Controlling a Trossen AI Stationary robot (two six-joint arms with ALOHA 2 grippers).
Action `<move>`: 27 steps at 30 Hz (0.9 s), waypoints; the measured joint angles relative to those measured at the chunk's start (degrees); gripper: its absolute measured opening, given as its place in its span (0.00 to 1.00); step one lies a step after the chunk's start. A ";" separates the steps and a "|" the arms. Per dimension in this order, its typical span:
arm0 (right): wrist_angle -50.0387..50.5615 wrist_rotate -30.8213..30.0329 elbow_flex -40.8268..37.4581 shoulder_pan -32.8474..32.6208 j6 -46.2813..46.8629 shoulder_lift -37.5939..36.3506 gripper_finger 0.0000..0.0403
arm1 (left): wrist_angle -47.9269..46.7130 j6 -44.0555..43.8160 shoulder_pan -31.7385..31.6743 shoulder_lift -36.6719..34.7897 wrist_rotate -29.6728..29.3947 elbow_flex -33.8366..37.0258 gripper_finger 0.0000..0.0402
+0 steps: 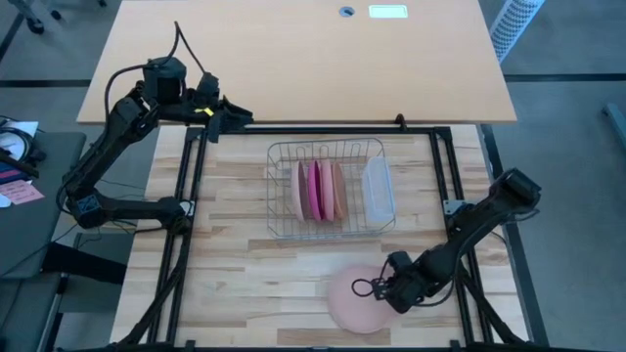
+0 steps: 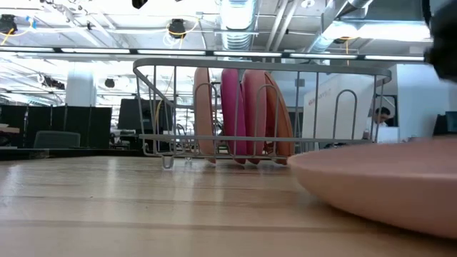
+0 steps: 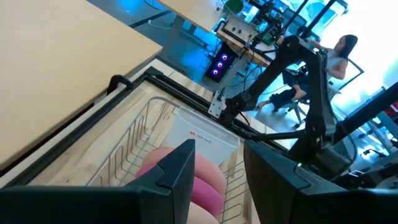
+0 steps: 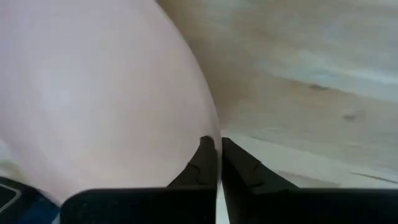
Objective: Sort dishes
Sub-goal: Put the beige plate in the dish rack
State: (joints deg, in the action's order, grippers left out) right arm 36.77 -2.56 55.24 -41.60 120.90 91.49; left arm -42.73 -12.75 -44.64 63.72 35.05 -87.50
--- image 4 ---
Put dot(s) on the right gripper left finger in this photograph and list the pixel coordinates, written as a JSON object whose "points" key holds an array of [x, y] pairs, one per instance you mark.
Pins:
{"points": [[200, 186]]}

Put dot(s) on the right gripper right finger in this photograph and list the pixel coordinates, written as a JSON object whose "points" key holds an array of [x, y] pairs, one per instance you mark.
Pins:
{"points": [[247, 186]]}

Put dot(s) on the pale pink plate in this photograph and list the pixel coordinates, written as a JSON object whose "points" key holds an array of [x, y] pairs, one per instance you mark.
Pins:
{"points": [[93, 93]]}

